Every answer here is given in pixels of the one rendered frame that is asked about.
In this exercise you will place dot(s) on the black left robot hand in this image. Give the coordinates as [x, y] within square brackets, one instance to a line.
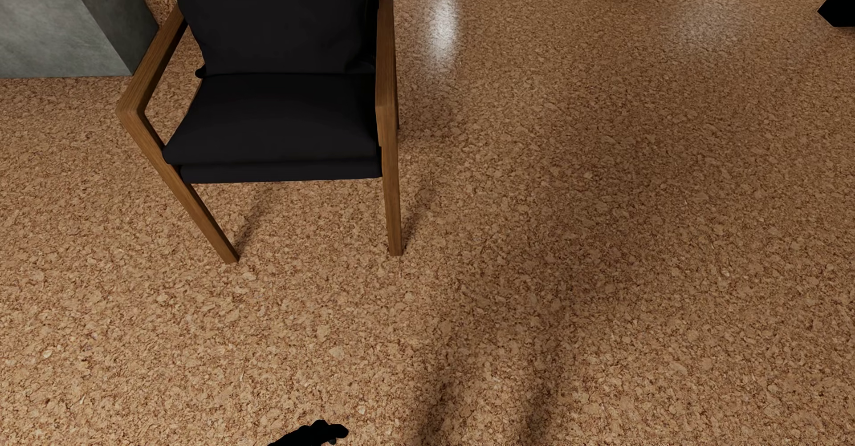
[314, 435]

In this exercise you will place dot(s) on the black cushioned wooden armchair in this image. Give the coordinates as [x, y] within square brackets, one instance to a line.
[280, 119]

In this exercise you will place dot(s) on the grey concrete block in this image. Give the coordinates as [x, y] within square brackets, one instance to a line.
[60, 19]

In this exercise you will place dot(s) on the black furniture piece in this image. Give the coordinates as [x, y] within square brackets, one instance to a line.
[840, 5]

